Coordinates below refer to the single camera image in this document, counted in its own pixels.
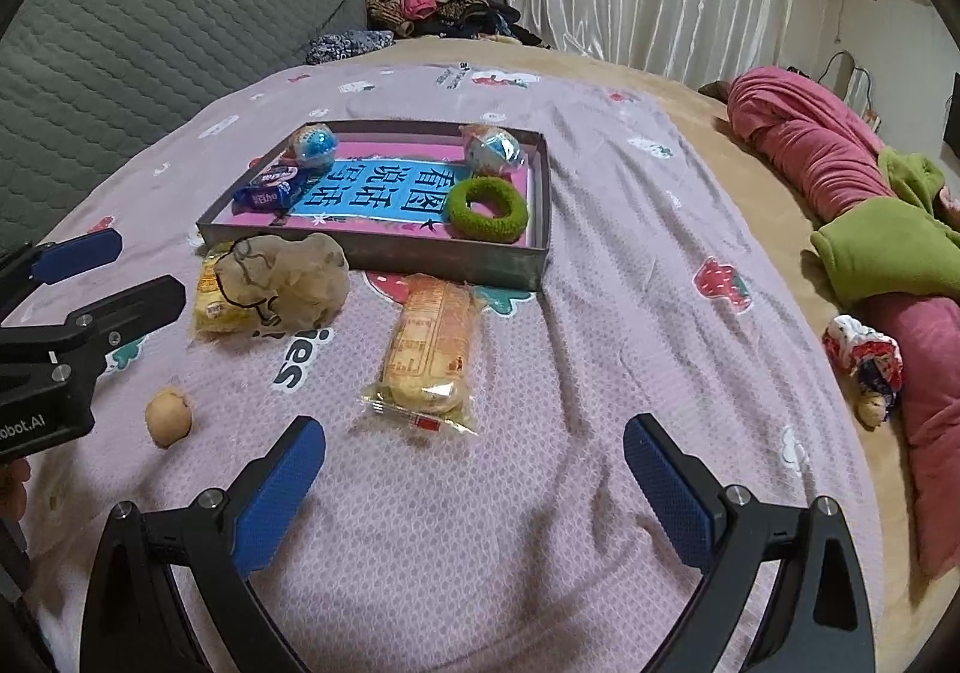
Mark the orange cake packet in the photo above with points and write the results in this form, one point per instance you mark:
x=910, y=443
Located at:
x=427, y=343

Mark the white metal rack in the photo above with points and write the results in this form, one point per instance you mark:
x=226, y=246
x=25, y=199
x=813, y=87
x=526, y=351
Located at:
x=859, y=84

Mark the pink quilt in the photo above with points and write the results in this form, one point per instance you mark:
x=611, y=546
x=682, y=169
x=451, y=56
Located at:
x=795, y=141

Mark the pink book with blue label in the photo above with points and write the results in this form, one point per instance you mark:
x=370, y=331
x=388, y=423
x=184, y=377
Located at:
x=375, y=193

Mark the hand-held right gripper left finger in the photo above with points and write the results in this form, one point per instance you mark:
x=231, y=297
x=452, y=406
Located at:
x=281, y=493

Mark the blue patterned cloth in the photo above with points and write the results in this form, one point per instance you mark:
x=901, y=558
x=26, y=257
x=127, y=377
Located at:
x=345, y=47

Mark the walnut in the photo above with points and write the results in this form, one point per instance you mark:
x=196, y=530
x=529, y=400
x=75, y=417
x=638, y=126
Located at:
x=169, y=418

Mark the green fleece blanket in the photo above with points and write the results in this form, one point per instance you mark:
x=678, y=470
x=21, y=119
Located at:
x=877, y=245

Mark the toy egg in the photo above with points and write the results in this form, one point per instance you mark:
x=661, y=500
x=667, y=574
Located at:
x=313, y=147
x=491, y=148

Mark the blue cookie packet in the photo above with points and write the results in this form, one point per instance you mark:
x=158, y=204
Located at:
x=266, y=189

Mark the person's left hand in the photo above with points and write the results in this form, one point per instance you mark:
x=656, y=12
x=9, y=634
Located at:
x=13, y=489

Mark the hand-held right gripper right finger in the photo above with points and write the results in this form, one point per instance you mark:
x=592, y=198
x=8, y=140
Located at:
x=667, y=493

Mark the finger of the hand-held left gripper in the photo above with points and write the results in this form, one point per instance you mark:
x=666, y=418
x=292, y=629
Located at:
x=75, y=257
x=135, y=309

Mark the small red white doll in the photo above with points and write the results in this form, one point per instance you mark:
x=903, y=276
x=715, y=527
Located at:
x=862, y=362

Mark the pink strawberry printed blanket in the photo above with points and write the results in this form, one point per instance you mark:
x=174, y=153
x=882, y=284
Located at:
x=600, y=343

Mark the dark brown cloth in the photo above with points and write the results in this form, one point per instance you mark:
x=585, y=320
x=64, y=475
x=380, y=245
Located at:
x=714, y=90

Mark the grey quilted headboard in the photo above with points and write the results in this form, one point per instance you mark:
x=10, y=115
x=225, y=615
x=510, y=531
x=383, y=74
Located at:
x=150, y=43

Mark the yellow cake packet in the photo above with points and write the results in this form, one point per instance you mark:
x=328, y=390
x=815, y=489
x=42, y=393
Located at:
x=210, y=302

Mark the grey shallow box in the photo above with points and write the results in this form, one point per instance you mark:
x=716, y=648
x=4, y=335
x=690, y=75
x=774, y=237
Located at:
x=450, y=264

